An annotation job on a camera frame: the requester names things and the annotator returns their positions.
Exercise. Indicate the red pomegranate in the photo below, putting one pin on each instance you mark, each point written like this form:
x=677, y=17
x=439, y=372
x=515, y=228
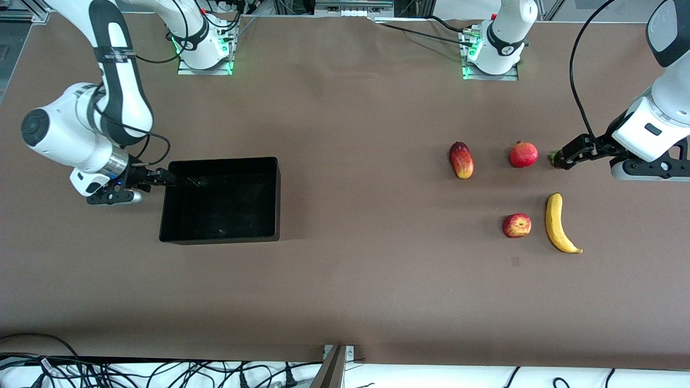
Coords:
x=524, y=155

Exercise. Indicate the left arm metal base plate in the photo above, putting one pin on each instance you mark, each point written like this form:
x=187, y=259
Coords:
x=488, y=77

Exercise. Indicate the grey power strip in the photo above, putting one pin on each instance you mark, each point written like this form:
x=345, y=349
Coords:
x=350, y=5

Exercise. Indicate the dark grey metal beam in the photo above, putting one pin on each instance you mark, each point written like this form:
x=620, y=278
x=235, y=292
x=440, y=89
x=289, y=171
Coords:
x=330, y=372

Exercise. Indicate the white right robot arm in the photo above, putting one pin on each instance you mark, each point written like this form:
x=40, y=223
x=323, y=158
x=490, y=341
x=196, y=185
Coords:
x=118, y=97

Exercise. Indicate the silver metal mounting plate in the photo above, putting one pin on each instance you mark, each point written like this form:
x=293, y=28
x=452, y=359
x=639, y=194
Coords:
x=349, y=353

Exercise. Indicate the red yellow apple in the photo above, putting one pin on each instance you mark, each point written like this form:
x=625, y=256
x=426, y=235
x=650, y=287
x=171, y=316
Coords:
x=517, y=226

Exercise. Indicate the aluminium frame bracket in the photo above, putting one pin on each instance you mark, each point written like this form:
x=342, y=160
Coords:
x=38, y=16

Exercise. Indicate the black plastic box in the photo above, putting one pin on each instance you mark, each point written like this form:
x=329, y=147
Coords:
x=226, y=210

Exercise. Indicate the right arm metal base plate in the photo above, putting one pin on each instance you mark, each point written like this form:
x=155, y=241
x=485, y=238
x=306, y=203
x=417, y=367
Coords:
x=205, y=71

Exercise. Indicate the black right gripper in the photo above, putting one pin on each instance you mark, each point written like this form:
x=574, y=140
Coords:
x=133, y=175

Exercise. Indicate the red yellow mango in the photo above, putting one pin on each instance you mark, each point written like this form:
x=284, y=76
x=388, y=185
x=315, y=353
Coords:
x=462, y=160

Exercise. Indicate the yellow banana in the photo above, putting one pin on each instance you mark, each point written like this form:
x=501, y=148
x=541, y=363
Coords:
x=555, y=223

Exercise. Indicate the dark purple mangosteen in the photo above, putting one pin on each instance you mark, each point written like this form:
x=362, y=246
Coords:
x=553, y=158

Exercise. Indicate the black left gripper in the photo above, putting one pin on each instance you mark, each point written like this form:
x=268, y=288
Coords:
x=601, y=145

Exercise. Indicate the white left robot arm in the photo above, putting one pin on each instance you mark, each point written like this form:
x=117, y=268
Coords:
x=668, y=91

